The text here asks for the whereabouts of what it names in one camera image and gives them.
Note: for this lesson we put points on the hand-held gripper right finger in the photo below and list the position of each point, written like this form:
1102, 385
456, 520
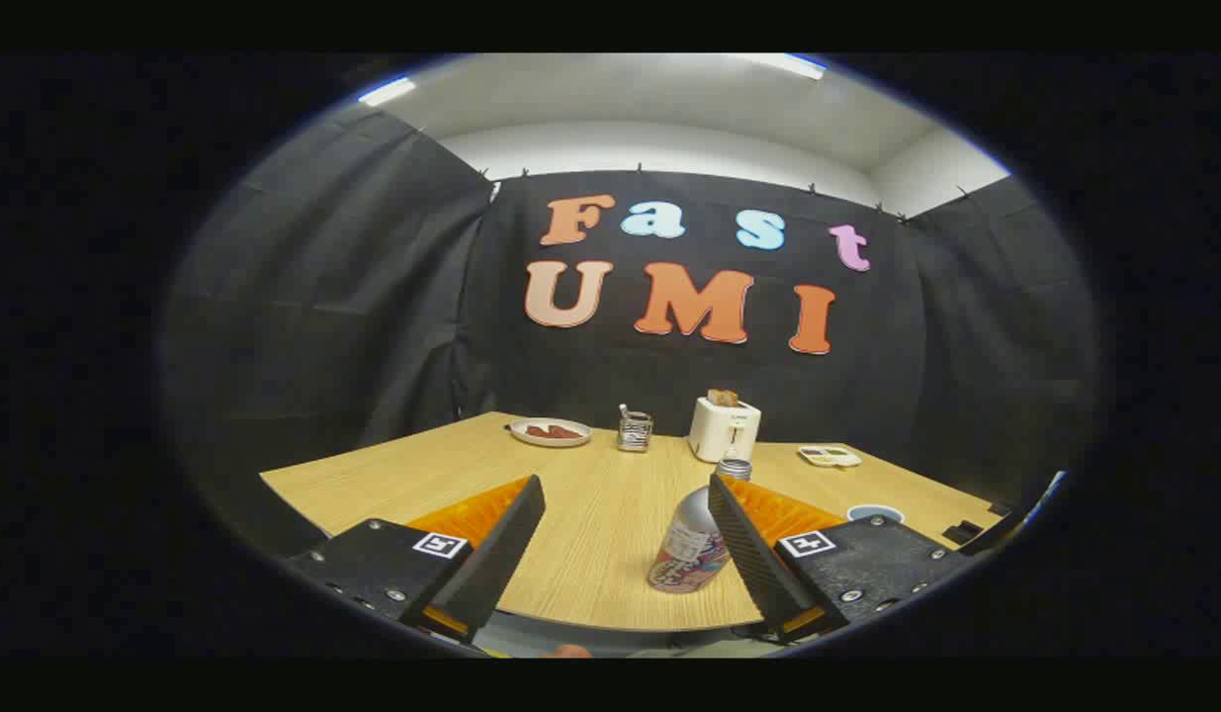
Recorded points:
753, 554

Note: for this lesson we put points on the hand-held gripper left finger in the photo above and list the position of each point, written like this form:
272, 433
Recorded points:
491, 564

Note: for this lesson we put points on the silver juice bottle colourful label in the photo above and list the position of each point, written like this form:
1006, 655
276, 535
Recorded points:
684, 544

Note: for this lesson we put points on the white cup blue inside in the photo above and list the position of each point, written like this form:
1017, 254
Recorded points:
875, 512

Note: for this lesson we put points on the wooden table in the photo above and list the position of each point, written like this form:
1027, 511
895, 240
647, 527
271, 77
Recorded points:
590, 514

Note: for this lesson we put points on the small white tray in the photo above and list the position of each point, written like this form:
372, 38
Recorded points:
828, 456

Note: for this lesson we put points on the white toaster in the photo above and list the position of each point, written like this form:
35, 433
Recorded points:
724, 430

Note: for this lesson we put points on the white plate with red food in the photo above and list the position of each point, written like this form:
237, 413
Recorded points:
551, 432

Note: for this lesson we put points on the toast slice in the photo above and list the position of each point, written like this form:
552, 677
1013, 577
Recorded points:
723, 398

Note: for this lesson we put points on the black table clamp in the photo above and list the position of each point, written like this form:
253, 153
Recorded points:
963, 532

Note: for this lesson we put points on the black backdrop cloth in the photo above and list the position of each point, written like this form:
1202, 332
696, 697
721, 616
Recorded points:
323, 297

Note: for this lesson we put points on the ceiling light strip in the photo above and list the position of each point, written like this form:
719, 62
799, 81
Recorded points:
793, 65
388, 91

